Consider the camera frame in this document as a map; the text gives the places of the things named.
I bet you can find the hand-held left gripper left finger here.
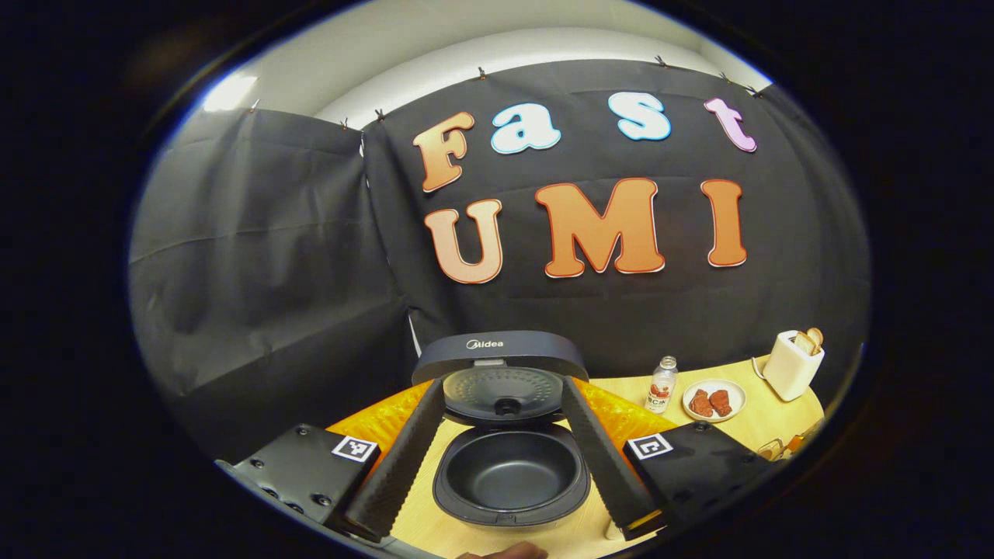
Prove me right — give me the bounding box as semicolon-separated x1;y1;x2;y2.
216;378;447;544

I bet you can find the clear drink bottle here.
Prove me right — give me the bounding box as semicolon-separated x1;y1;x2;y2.
646;356;679;415

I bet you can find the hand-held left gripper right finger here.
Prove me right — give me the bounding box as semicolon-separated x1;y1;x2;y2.
561;377;777;542

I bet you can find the white round plate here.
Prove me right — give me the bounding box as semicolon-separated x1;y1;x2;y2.
683;379;747;422

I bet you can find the rectangular ceiling light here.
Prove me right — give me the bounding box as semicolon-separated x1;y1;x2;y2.
203;74;259;112

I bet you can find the dark grey rice cooker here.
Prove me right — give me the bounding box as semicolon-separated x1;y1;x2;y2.
410;331;593;532

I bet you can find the white toaster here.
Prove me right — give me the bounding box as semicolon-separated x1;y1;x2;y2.
763;330;825;401

